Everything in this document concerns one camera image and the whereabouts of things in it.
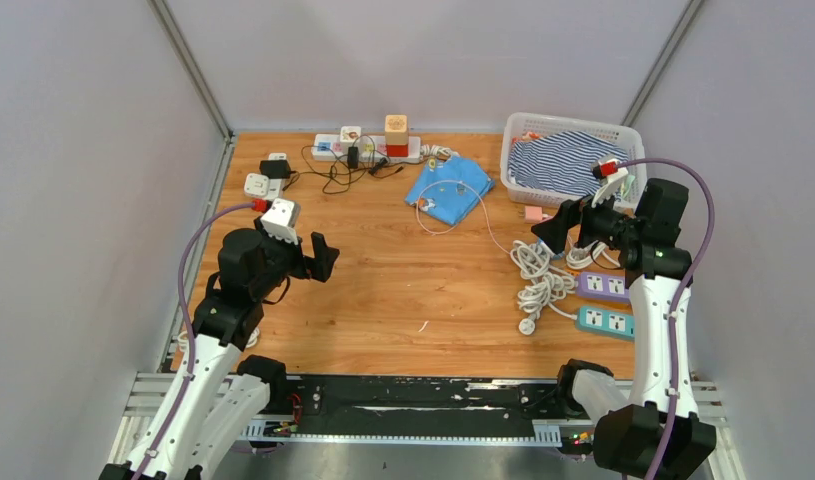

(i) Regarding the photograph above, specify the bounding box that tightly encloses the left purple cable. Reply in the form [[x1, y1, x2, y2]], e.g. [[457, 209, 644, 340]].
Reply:
[[129, 200, 270, 480]]

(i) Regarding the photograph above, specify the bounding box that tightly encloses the white plastic basket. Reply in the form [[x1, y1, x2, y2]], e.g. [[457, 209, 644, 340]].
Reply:
[[500, 112, 645, 206]]

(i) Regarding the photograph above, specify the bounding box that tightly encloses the white back power strip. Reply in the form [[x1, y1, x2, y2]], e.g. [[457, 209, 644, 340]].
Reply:
[[309, 133, 422, 164]]

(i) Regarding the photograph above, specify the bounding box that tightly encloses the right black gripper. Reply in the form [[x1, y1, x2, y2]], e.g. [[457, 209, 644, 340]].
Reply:
[[532, 181, 643, 254]]

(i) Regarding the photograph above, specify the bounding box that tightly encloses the wooden block on red block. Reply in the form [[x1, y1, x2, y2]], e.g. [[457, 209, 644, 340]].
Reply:
[[384, 114, 410, 158]]

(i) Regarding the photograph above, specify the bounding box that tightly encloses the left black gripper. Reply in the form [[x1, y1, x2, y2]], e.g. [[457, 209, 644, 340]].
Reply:
[[251, 216, 338, 299]]

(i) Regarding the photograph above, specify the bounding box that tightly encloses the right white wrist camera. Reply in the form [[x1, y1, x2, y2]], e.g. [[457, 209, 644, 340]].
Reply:
[[591, 155, 629, 207]]

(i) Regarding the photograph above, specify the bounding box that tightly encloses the white square plug adapter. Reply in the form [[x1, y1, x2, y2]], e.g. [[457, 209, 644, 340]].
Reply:
[[243, 173, 269, 199]]

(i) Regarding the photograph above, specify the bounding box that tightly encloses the pink small charger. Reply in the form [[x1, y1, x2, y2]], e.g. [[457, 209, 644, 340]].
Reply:
[[523, 206, 552, 224]]

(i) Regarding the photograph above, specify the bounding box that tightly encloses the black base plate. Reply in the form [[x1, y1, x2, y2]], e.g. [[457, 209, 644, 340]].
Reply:
[[239, 375, 595, 455]]

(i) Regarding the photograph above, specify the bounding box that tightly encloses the black power adapter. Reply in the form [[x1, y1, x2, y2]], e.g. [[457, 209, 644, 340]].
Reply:
[[259, 159, 293, 179]]

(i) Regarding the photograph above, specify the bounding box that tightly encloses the small black charger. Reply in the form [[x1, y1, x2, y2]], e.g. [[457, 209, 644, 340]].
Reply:
[[346, 146, 359, 170]]

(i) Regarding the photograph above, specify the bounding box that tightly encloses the teal power strip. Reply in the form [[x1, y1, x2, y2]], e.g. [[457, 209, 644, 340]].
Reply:
[[575, 306, 635, 342]]

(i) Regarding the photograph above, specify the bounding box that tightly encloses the white power strip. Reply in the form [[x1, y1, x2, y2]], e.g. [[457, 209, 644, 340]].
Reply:
[[309, 133, 422, 164], [262, 153, 291, 201]]

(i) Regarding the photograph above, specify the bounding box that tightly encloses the white coiled cable bundle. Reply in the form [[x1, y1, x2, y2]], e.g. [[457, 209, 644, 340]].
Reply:
[[510, 238, 622, 337]]

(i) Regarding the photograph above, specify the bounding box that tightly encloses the purple power strip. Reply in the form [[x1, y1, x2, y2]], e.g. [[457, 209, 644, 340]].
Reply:
[[575, 271, 630, 304]]

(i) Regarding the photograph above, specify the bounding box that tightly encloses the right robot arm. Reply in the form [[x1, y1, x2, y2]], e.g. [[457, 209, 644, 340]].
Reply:
[[531, 179, 717, 479]]

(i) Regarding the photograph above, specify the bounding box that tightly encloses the blue striped cloth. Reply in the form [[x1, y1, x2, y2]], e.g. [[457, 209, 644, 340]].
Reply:
[[507, 131, 629, 197]]

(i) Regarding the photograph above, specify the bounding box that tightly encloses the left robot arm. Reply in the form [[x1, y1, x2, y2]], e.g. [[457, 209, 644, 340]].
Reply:
[[100, 228, 339, 479]]

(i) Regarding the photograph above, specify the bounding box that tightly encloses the thin pink white cable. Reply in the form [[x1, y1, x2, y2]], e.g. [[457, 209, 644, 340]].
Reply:
[[415, 179, 514, 256]]

